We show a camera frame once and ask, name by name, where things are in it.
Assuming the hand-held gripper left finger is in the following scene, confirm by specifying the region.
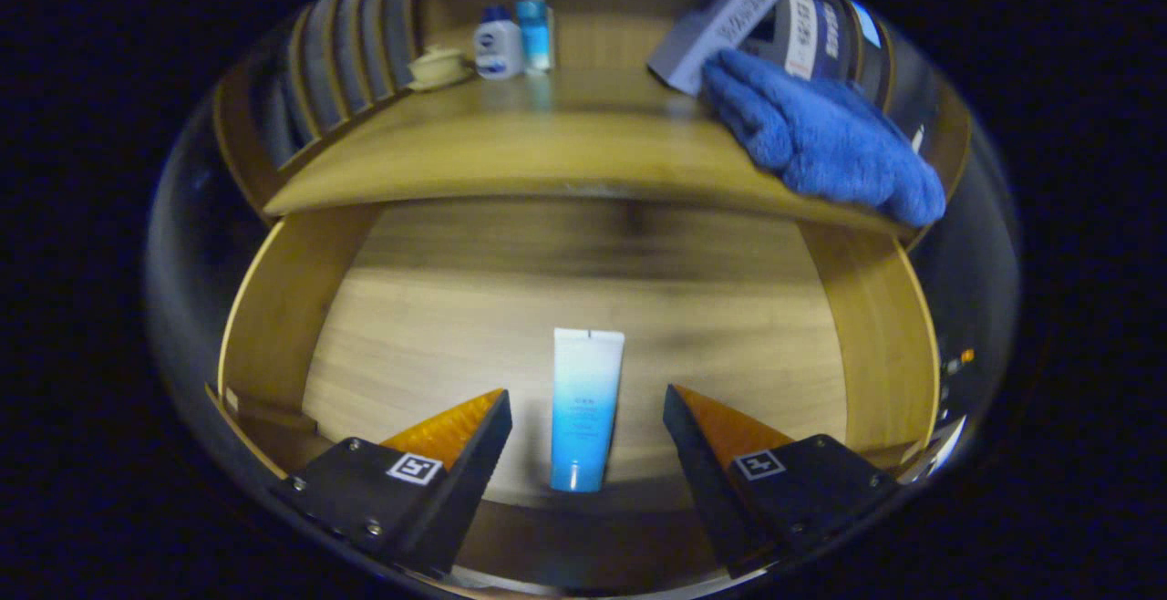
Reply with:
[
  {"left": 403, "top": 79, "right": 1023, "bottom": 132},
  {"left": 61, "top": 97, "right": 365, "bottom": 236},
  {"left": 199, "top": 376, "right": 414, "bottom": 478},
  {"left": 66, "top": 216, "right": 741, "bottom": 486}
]
[{"left": 269, "top": 388, "right": 513, "bottom": 580}]

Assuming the dark blue spine book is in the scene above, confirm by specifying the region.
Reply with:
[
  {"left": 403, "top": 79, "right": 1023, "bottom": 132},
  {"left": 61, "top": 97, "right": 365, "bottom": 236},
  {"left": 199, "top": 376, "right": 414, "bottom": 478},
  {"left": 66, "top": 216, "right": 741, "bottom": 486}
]
[{"left": 816, "top": 0, "right": 853, "bottom": 83}]

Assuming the blue white tube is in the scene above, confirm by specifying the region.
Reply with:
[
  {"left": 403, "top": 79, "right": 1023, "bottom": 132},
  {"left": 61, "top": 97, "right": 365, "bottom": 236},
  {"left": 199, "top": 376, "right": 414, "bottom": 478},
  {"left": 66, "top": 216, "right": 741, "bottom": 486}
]
[{"left": 550, "top": 327, "right": 626, "bottom": 494}]

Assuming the black device with orange part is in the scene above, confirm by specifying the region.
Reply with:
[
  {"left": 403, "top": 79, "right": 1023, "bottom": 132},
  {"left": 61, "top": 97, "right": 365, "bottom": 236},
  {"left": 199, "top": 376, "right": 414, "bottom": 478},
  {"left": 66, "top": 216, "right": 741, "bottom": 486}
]
[{"left": 898, "top": 345, "right": 978, "bottom": 482}]

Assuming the lavender book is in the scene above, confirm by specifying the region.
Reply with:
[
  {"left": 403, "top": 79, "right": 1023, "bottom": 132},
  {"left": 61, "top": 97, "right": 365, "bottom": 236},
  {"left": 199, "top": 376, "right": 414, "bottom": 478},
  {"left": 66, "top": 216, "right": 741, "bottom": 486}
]
[{"left": 647, "top": 0, "right": 785, "bottom": 97}]

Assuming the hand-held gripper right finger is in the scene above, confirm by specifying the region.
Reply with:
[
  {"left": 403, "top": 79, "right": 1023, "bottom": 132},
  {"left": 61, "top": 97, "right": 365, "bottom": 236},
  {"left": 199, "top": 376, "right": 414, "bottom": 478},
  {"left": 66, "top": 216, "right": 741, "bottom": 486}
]
[{"left": 663, "top": 384, "right": 904, "bottom": 580}]

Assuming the beige lidded teacup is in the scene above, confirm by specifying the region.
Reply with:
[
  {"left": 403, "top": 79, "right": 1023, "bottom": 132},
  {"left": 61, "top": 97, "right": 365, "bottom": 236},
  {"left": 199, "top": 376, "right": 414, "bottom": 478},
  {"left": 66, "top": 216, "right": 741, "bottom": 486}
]
[{"left": 406, "top": 46, "right": 475, "bottom": 92}]

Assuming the white spine book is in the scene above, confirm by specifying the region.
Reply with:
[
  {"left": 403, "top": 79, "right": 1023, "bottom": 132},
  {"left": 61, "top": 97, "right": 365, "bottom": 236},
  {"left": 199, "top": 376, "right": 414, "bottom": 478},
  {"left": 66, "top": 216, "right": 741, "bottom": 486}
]
[{"left": 782, "top": 0, "right": 821, "bottom": 81}]

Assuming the blue towel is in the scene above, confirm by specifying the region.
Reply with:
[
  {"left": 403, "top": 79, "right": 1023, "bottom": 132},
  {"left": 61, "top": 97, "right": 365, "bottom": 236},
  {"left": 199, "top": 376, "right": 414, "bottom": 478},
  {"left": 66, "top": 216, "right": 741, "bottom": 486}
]
[{"left": 700, "top": 48, "right": 947, "bottom": 227}]

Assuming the wooden countertop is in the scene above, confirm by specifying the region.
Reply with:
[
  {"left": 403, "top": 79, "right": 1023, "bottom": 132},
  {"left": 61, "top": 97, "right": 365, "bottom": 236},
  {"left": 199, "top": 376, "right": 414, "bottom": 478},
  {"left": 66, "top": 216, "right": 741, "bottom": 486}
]
[{"left": 263, "top": 62, "right": 913, "bottom": 236}]

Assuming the blue pump bottle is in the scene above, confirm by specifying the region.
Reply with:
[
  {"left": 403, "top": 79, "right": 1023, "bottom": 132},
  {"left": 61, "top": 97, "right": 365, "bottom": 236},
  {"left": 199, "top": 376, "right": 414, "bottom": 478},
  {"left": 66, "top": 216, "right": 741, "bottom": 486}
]
[{"left": 511, "top": 0, "right": 556, "bottom": 74}]

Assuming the white lotion bottle blue cap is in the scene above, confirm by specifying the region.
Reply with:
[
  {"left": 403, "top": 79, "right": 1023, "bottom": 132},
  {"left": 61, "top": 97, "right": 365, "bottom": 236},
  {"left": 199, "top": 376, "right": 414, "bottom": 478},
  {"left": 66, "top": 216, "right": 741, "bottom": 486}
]
[{"left": 473, "top": 5, "right": 525, "bottom": 81}]

